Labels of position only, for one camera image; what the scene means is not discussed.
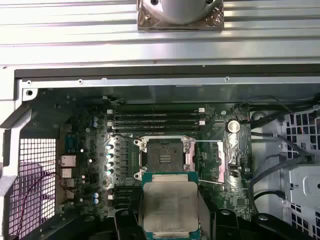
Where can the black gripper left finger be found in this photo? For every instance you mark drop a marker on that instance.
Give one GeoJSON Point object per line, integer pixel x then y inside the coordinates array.
{"type": "Point", "coordinates": [135, 220]}

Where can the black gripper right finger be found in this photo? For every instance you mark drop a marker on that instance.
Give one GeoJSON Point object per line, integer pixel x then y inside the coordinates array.
{"type": "Point", "coordinates": [225, 227]}

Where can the silver topped CPU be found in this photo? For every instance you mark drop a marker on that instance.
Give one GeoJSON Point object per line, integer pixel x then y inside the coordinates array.
{"type": "Point", "coordinates": [170, 207]}

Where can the metal socket cover frame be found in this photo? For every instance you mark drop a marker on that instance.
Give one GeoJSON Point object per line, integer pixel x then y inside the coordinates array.
{"type": "Point", "coordinates": [222, 162]}

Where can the black RAM slot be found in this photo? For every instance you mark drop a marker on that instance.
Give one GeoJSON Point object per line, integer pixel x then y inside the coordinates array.
{"type": "Point", "coordinates": [125, 189]}
{"type": "Point", "coordinates": [120, 205]}
{"type": "Point", "coordinates": [155, 116]}
{"type": "Point", "coordinates": [155, 110]}
{"type": "Point", "coordinates": [123, 194]}
{"type": "Point", "coordinates": [155, 129]}
{"type": "Point", "coordinates": [121, 200]}
{"type": "Point", "coordinates": [155, 122]}

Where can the CPU socket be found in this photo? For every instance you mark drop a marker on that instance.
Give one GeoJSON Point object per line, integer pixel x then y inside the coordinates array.
{"type": "Point", "coordinates": [162, 155]}

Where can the green motherboard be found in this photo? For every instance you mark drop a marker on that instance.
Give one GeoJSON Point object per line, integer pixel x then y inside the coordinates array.
{"type": "Point", "coordinates": [232, 200]}

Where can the shiny chipset heat sink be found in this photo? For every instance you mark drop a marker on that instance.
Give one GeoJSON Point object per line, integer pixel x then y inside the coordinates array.
{"type": "Point", "coordinates": [232, 152]}

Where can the silver port block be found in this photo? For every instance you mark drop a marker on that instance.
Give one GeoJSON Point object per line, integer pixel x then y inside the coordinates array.
{"type": "Point", "coordinates": [67, 162]}

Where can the silver perforated drive cage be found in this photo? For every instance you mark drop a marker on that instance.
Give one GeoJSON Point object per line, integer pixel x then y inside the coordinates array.
{"type": "Point", "coordinates": [305, 180]}

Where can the silver coin battery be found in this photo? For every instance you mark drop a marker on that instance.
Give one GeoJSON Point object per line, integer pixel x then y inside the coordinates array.
{"type": "Point", "coordinates": [233, 126]}

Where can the black and silver PC case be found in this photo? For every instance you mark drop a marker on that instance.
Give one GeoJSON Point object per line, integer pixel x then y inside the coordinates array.
{"type": "Point", "coordinates": [175, 86]}

